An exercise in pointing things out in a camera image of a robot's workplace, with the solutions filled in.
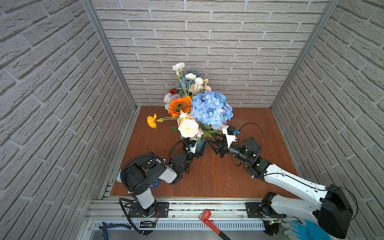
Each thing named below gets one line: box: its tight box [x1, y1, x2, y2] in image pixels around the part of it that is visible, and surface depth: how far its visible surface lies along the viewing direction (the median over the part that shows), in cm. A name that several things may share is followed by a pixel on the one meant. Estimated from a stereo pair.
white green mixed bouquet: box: [171, 111, 214, 143], surface depth 58 cm
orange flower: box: [168, 97, 191, 119], surface depth 63 cm
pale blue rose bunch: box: [176, 69, 201, 93], surface depth 70 cm
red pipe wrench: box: [198, 209, 232, 240], surface depth 71 cm
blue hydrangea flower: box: [190, 90, 234, 129], surface depth 55 cm
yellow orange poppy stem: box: [147, 113, 178, 129], surface depth 67 cm
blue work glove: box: [280, 217, 334, 240], surface depth 69 cm
